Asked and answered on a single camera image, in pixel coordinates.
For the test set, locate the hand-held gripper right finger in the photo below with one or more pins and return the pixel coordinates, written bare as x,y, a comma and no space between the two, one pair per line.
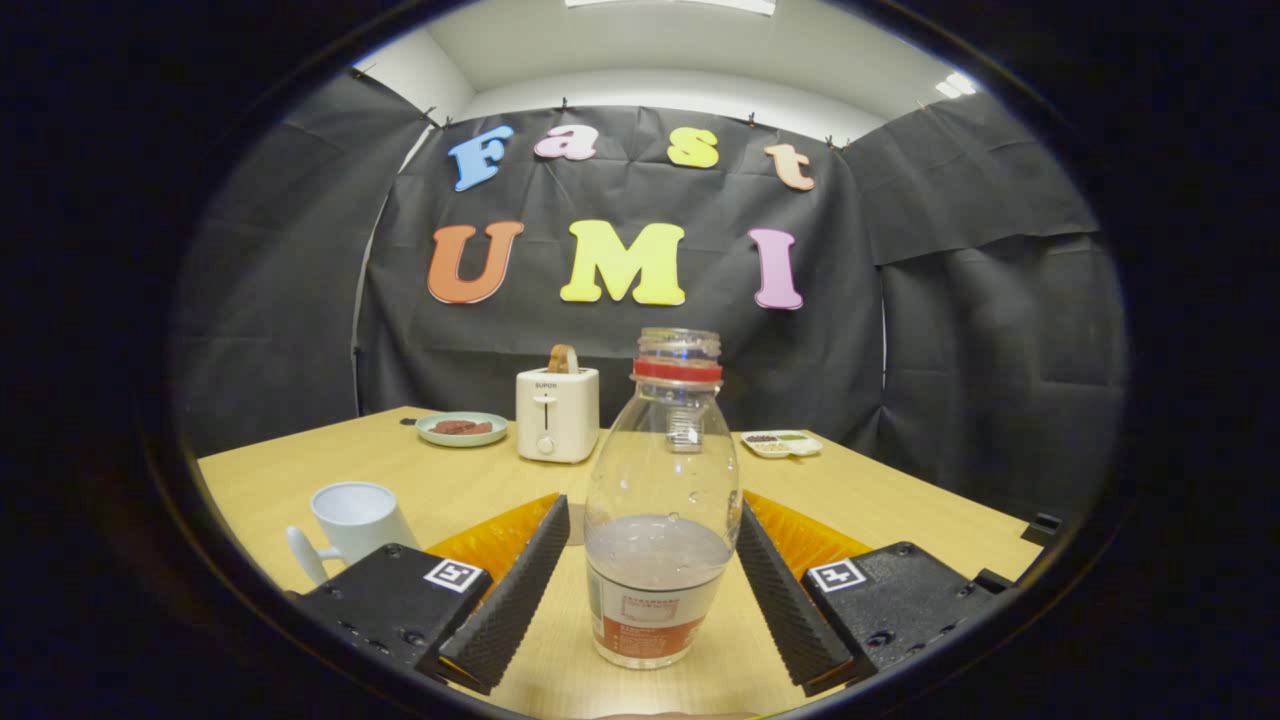
785,600

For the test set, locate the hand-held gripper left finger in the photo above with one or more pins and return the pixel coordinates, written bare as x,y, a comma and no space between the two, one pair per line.
515,600

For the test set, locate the clear plastic juice bottle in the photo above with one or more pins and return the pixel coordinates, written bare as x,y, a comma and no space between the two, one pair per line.
660,480

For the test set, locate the white cup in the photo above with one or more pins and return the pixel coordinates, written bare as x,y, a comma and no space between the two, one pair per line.
355,520

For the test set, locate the wooden table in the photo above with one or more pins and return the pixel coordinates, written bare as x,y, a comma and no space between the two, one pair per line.
480,480

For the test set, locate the white divided snack tray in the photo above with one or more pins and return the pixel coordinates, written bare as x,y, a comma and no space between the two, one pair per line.
782,443

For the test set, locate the pale green plate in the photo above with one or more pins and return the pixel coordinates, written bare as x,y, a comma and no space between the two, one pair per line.
462,439

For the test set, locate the brown meat piece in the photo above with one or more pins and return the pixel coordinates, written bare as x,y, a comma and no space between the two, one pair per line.
477,428
448,427

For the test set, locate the white toaster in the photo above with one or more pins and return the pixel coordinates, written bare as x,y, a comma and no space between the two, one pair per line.
555,420

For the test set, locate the brown toast slice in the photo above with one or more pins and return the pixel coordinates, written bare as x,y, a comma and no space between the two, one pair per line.
563,358

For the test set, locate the black backdrop cloth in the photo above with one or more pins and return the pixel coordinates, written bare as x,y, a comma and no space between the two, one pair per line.
900,330

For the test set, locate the small ceiling light panel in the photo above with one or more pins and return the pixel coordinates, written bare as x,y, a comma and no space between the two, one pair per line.
955,85

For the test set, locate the large ceiling light panel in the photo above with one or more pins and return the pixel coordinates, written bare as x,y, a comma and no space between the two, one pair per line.
680,3

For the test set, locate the small black bracket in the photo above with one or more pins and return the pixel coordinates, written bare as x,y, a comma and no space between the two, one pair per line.
1043,527

